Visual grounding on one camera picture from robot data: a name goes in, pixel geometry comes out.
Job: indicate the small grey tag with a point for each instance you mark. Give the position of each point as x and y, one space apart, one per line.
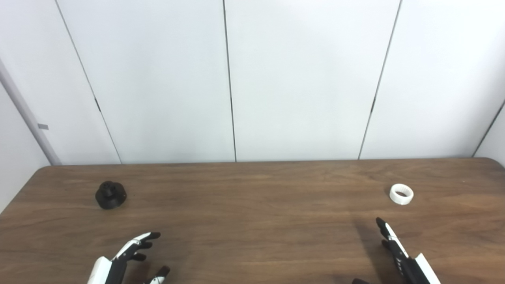
43 126

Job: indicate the round black plastic part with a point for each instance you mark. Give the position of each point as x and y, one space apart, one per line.
110 196

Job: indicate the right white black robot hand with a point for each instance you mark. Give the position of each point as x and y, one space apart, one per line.
406 264

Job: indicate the grey wall corner post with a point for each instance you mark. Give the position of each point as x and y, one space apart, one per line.
23 110

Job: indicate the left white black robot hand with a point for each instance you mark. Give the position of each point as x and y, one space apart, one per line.
114 264

